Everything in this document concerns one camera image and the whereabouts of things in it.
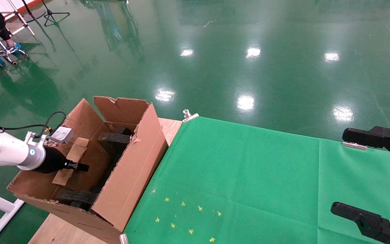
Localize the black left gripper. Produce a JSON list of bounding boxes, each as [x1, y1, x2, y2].
[[34, 146, 90, 174]]

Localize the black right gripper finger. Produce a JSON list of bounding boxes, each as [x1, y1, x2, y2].
[[330, 202, 390, 244], [342, 125, 390, 169]]

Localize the small brown cardboard box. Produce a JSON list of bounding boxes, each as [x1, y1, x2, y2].
[[51, 137, 90, 186]]

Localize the large open cardboard carton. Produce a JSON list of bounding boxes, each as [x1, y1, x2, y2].
[[7, 96, 169, 244]]

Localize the large black foam block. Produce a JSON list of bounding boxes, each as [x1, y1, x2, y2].
[[97, 132, 131, 160]]

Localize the green tablecloth with yellow marks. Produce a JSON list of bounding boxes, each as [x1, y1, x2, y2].
[[124, 117, 390, 244]]

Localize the chrome stool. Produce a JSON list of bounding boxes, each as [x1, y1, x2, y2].
[[0, 34, 30, 65]]

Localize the black tripod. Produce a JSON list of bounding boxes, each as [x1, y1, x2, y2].
[[42, 0, 71, 27]]

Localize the silver stand legs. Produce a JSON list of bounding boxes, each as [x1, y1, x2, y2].
[[7, 0, 36, 36]]

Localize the white board with red edge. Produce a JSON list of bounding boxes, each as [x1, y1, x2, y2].
[[0, 0, 43, 14]]

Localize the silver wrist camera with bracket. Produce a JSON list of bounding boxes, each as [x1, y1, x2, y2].
[[25, 126, 74, 144]]

